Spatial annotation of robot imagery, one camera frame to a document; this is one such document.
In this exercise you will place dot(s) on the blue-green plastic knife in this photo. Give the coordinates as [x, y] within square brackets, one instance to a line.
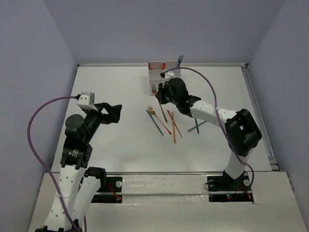
[197, 128]

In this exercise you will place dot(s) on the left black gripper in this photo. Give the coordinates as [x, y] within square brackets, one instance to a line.
[102, 112]

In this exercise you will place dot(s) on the teal chopstick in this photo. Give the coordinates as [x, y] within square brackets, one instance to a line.
[198, 126]

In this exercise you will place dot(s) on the orange chopstick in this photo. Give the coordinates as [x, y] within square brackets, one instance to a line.
[174, 129]
[177, 128]

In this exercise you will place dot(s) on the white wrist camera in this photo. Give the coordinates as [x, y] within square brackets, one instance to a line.
[86, 101]
[167, 76]

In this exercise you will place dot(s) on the teal plastic knife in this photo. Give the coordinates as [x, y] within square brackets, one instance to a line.
[150, 115]

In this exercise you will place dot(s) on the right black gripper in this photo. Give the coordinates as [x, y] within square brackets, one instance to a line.
[160, 94]

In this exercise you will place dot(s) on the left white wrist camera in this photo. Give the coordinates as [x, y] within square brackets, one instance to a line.
[86, 101]

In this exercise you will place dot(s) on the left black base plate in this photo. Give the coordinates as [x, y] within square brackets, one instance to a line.
[111, 192]

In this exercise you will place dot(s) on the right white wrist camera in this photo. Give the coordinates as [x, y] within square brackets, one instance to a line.
[167, 76]

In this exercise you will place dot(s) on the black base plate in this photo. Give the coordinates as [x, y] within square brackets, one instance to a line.
[220, 192]
[111, 192]

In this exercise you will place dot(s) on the right white divided container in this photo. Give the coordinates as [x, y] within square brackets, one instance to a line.
[173, 64]

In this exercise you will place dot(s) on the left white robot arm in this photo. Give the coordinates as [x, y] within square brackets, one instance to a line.
[78, 182]

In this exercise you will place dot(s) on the blue plastic fork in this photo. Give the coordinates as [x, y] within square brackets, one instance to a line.
[180, 59]

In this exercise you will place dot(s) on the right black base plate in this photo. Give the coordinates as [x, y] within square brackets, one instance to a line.
[220, 192]

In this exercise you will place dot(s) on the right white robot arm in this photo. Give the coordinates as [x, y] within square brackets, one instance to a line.
[239, 127]

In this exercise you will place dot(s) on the left white divided container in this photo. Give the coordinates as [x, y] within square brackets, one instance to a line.
[154, 74]

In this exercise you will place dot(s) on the white divided container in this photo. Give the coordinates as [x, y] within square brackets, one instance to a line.
[173, 64]
[154, 74]

